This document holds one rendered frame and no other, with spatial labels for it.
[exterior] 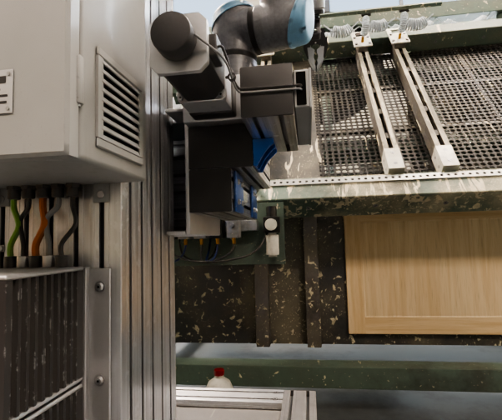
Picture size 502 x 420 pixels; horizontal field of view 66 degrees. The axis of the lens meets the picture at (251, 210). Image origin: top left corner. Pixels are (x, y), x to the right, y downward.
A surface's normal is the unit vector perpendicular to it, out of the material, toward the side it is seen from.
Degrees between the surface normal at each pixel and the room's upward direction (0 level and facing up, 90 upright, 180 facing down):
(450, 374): 90
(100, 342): 90
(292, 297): 90
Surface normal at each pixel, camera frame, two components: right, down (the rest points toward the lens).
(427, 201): -0.07, 0.73
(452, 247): -0.14, -0.07
